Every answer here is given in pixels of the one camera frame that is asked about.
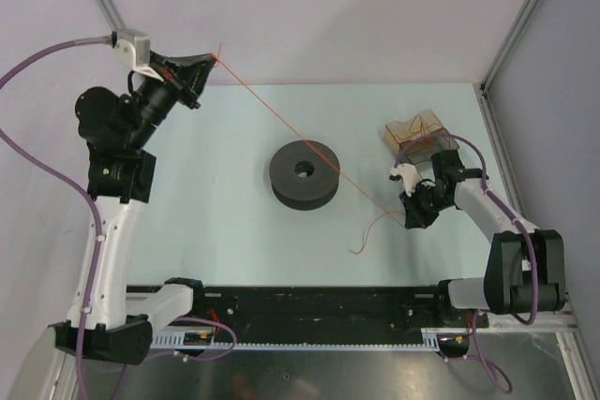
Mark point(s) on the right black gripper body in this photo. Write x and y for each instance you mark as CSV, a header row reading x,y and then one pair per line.
x,y
425,200

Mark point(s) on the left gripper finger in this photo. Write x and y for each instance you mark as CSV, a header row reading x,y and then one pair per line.
x,y
197,76
192,62

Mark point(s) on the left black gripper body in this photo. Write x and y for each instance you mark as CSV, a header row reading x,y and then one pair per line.
x,y
171,77

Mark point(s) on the black cable spool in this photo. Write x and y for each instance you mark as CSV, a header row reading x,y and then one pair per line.
x,y
304,175

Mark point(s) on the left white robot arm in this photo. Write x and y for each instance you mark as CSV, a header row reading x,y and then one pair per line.
x,y
100,325

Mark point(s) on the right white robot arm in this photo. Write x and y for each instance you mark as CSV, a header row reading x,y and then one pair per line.
x,y
525,265

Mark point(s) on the clear plastic bin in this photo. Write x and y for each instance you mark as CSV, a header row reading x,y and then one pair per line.
x,y
444,156

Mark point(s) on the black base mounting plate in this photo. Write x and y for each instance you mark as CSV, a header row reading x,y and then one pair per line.
x,y
327,317

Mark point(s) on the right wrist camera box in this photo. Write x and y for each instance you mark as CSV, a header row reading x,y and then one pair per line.
x,y
408,175

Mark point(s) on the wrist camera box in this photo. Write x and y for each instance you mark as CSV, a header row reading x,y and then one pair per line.
x,y
131,47
408,175

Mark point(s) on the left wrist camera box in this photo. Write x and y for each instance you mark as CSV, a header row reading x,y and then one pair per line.
x,y
131,47

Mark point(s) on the right aluminium frame post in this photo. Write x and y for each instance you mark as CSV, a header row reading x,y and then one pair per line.
x,y
509,44

